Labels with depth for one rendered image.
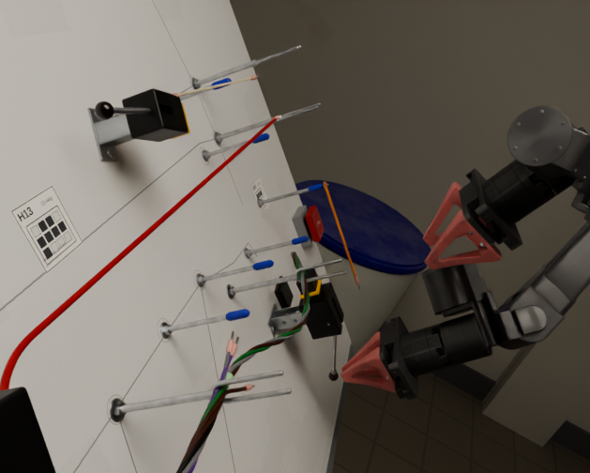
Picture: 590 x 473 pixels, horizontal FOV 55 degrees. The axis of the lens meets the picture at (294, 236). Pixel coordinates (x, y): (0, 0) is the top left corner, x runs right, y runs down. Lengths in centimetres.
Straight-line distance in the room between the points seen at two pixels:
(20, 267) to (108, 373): 11
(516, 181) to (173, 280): 37
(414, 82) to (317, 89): 41
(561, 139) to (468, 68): 186
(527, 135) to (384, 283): 145
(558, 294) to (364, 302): 127
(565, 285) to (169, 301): 51
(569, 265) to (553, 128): 30
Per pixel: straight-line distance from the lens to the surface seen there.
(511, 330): 76
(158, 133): 49
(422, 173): 250
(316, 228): 95
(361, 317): 207
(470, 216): 62
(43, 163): 46
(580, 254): 85
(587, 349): 269
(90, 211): 49
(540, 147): 57
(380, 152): 250
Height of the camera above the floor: 150
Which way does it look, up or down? 26 degrees down
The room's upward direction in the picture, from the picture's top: 25 degrees clockwise
